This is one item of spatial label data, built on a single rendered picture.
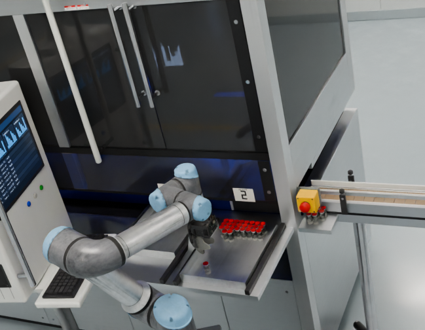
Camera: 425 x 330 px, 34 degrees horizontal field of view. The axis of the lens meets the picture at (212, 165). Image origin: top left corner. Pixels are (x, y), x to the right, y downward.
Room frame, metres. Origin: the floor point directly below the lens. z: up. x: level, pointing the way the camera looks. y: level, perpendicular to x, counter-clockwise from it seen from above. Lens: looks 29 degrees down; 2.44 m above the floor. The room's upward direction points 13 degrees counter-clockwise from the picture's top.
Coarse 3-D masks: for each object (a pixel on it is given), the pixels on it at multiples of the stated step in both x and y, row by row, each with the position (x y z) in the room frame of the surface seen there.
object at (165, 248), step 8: (152, 208) 2.53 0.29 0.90; (144, 216) 2.47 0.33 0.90; (176, 232) 2.33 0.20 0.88; (184, 232) 2.31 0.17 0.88; (160, 240) 2.30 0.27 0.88; (168, 240) 2.29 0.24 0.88; (176, 240) 2.27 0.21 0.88; (184, 240) 2.23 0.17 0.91; (152, 248) 2.26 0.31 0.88; (160, 248) 2.24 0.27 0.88; (168, 248) 2.23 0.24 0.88; (176, 248) 2.17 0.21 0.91; (152, 256) 2.20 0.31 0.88; (160, 256) 2.18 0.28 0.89; (168, 256) 2.16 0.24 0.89
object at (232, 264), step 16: (240, 240) 2.17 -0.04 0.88; (256, 240) 2.15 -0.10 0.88; (192, 256) 2.10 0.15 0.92; (208, 256) 2.12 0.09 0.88; (224, 256) 2.10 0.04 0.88; (240, 256) 2.07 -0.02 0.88; (256, 256) 2.05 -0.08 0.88; (192, 272) 2.05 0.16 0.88; (224, 272) 2.00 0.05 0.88; (240, 272) 1.98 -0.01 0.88; (240, 288) 1.89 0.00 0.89
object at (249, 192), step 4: (232, 188) 2.29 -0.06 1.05; (236, 188) 2.28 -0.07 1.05; (236, 192) 2.28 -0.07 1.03; (240, 192) 2.27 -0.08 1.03; (248, 192) 2.26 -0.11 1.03; (252, 192) 2.25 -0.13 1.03; (236, 196) 2.28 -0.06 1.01; (240, 196) 2.28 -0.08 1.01; (244, 196) 2.27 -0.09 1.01; (248, 196) 2.26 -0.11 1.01; (252, 196) 2.25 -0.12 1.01; (236, 200) 2.29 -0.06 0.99; (240, 200) 2.28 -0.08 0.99; (244, 200) 2.27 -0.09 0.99; (248, 200) 2.26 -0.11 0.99; (252, 200) 2.25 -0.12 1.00
